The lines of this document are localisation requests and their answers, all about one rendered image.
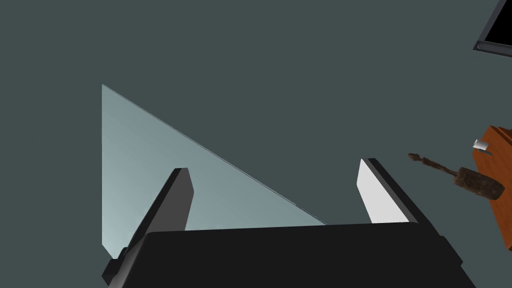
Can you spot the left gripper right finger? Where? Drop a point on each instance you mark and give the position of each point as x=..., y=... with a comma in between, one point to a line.
x=382, y=200

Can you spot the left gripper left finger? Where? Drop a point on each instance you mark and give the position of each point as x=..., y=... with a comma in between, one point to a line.
x=170, y=208

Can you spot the dark brown bottle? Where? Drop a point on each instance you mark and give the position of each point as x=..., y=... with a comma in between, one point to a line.
x=476, y=183

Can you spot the small white cylinder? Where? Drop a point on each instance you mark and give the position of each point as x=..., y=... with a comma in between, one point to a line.
x=480, y=144

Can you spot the brown wooden table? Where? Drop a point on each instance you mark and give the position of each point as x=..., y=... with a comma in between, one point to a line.
x=498, y=176

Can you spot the black screen with grey frame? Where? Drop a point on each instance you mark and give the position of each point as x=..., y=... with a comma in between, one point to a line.
x=498, y=32

